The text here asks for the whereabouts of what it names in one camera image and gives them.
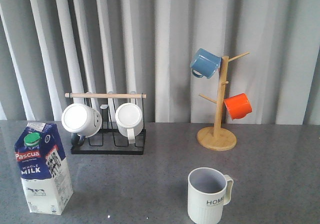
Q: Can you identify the orange enamel mug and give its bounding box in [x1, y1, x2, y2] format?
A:
[224, 93, 253, 120]

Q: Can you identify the Pascual whole milk carton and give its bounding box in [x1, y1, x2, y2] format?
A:
[14, 122, 74, 215]

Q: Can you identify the white HOME cup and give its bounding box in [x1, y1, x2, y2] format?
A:
[187, 167, 234, 224]

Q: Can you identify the white smiley mug on rack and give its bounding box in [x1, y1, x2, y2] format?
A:
[61, 103, 103, 146]

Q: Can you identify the white ribbed mug on rack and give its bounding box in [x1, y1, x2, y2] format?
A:
[115, 103, 143, 144]

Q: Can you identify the wooden mug tree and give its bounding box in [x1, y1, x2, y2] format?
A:
[196, 52, 250, 151]

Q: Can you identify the blue enamel mug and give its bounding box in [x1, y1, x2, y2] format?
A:
[190, 48, 222, 79]

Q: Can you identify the grey pleated curtain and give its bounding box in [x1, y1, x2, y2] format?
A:
[0, 0, 320, 125]

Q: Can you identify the black wire mug rack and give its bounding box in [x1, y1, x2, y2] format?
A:
[65, 92, 147, 155]

